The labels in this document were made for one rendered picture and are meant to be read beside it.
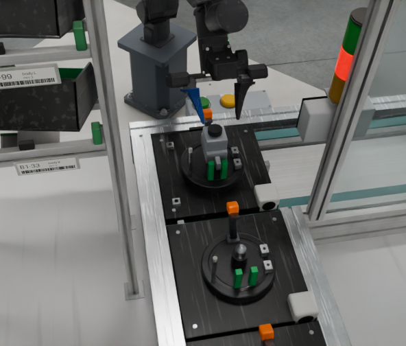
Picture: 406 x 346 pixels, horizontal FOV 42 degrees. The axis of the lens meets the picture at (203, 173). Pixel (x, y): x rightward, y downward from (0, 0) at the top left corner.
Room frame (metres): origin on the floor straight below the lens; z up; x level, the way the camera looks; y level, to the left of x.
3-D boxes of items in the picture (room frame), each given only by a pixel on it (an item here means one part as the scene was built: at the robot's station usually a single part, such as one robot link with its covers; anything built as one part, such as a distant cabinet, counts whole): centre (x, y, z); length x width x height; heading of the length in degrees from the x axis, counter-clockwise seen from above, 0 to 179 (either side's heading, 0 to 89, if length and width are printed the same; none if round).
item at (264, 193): (0.69, -0.14, 0.97); 0.05 x 0.05 x 0.04; 12
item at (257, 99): (0.99, -0.06, 0.93); 0.21 x 0.07 x 0.06; 102
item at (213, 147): (0.75, -0.02, 1.06); 0.08 x 0.04 x 0.07; 13
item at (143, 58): (1.10, 0.13, 0.96); 0.15 x 0.15 x 0.20; 58
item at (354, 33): (0.69, -0.23, 1.38); 0.05 x 0.05 x 0.05
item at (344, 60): (0.69, -0.23, 1.33); 0.05 x 0.05 x 0.05
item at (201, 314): (0.51, -0.08, 1.01); 0.24 x 0.24 x 0.13; 12
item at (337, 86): (0.69, -0.23, 1.28); 0.05 x 0.05 x 0.05
